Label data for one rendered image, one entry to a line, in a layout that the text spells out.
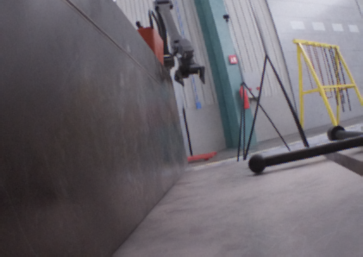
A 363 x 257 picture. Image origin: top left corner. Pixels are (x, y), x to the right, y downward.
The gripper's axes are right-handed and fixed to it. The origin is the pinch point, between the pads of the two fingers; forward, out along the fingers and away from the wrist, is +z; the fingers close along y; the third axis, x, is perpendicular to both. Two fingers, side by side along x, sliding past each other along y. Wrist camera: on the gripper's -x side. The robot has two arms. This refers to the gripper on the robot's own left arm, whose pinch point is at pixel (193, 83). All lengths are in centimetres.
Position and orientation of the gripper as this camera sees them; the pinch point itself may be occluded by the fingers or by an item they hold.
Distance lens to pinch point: 134.5
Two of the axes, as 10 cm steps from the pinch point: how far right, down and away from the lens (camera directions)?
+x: -0.8, 5.8, 8.1
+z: 2.5, 8.0, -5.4
